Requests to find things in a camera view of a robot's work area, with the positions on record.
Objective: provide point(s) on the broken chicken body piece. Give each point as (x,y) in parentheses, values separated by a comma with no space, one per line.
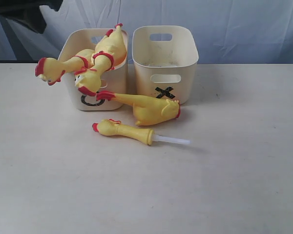
(146,110)

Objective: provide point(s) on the broken chicken head piece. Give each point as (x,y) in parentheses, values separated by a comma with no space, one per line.
(110,127)

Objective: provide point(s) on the yellow rubber chicken front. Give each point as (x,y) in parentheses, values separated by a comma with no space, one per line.
(108,53)

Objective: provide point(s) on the yellow rubber chicken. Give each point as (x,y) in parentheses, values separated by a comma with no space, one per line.
(108,53)
(51,70)

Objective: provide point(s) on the yellow rubber chicken top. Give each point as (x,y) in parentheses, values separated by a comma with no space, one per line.
(51,70)

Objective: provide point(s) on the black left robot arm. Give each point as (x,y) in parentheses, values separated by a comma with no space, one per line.
(27,12)

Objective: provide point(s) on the cream bin marked X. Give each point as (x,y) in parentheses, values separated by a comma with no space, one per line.
(165,58)

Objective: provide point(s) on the cream bin marked O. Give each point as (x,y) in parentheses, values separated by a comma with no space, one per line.
(114,80)

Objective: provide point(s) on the blue backdrop curtain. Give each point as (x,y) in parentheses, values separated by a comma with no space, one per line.
(225,31)

